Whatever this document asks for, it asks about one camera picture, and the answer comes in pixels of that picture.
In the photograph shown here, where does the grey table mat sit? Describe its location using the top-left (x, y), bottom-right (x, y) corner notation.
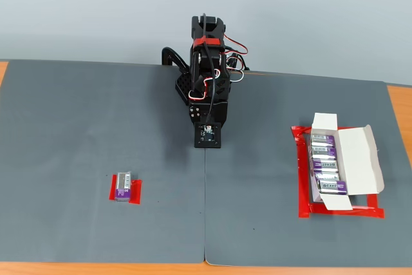
top-left (204, 70), bottom-right (412, 269)
top-left (0, 59), bottom-right (207, 265)

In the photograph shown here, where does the black table clamp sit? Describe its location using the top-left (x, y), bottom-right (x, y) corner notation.
top-left (161, 47), bottom-right (191, 73)

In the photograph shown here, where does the red tape frame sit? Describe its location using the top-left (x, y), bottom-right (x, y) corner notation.
top-left (291, 124), bottom-right (386, 220)

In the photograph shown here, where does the red tape band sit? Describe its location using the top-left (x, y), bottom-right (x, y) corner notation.
top-left (192, 38), bottom-right (221, 48)

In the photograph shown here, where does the white cardboard box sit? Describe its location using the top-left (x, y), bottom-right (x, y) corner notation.
top-left (310, 113), bottom-right (386, 211)

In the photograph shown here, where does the red white servo wire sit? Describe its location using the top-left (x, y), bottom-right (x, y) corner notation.
top-left (188, 68), bottom-right (223, 100)
top-left (223, 34), bottom-right (249, 82)

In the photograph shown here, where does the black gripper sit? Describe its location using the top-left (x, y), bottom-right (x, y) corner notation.
top-left (188, 100), bottom-right (230, 125)

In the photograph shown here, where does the small red tape patch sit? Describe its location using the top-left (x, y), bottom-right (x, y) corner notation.
top-left (108, 174), bottom-right (143, 205)

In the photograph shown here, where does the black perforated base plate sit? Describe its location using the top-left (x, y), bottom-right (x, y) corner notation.
top-left (174, 71), bottom-right (194, 106)

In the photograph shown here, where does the black square wrist camera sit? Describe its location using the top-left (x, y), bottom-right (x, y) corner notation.
top-left (194, 121), bottom-right (223, 149)

